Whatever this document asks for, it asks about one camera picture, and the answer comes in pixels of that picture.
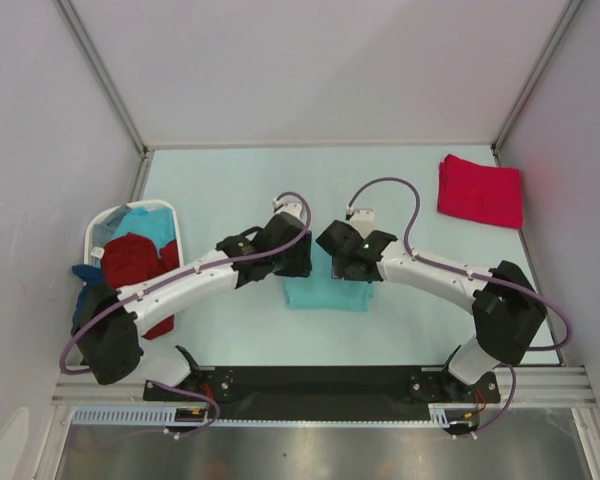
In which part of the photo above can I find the teal t-shirt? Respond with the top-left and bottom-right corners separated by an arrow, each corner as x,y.
283,247 -> 375,312

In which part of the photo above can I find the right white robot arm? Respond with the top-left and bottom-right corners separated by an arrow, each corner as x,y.
317,220 -> 547,401

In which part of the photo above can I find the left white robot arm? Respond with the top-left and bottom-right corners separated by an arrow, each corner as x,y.
71,211 -> 311,400

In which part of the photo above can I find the light blue t-shirt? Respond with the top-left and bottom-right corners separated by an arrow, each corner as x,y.
111,207 -> 176,250

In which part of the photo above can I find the folded red t-shirt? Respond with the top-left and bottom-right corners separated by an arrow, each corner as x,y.
437,154 -> 524,230

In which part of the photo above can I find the dark red t-shirt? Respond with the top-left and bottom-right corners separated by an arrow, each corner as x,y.
99,233 -> 181,342

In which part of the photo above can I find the white laundry basket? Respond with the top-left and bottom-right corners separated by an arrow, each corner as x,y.
83,199 -> 184,267

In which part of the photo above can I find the dark blue t-shirt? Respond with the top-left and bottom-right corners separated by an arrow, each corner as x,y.
71,264 -> 105,325

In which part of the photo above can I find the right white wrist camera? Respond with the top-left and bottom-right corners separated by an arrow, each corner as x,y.
345,207 -> 376,238

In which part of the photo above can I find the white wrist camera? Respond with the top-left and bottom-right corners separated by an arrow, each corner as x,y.
345,207 -> 376,238
273,200 -> 304,220

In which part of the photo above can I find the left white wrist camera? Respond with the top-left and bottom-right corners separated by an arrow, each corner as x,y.
273,200 -> 304,220

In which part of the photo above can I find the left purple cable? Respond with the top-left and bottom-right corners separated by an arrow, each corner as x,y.
59,191 -> 314,375

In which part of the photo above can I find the purple cable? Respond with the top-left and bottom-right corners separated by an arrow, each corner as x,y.
59,191 -> 314,375
345,177 -> 575,354

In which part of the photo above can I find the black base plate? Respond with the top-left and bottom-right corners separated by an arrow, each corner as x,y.
143,364 -> 501,422

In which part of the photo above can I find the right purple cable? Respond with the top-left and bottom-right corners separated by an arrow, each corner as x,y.
345,177 -> 575,354

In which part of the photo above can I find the aluminium frame rail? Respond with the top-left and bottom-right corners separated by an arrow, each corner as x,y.
511,366 -> 596,408

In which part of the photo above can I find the light blue cable duct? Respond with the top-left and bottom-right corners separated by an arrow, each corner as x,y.
73,406 -> 208,426

